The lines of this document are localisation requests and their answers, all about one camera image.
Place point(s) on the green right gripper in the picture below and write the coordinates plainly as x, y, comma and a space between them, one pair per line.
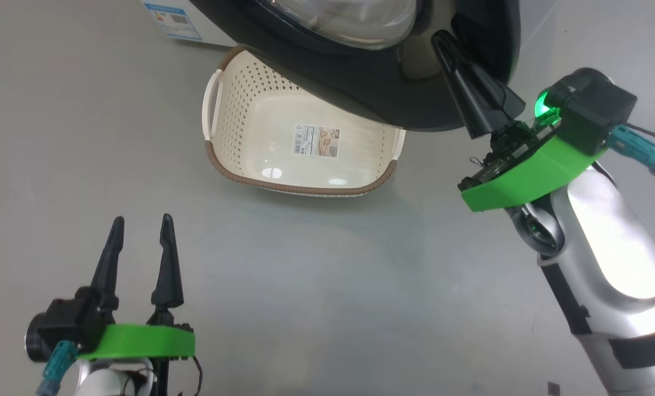
525, 176

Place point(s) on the white product label in basket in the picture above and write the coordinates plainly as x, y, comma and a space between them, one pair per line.
316, 140

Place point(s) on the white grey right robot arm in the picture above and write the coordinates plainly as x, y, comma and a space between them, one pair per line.
608, 264

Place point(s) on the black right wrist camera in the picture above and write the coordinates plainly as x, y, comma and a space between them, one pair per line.
591, 110

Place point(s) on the blue energy label sticker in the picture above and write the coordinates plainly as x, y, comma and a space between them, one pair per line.
173, 19

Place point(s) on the cream perforated basket brown rim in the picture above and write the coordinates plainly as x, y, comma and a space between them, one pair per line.
239, 110

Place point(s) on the small black square chip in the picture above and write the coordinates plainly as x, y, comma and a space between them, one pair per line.
553, 388

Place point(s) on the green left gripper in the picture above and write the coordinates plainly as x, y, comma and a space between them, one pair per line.
140, 341

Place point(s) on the washing machine round door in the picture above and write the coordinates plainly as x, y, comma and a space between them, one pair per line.
360, 82

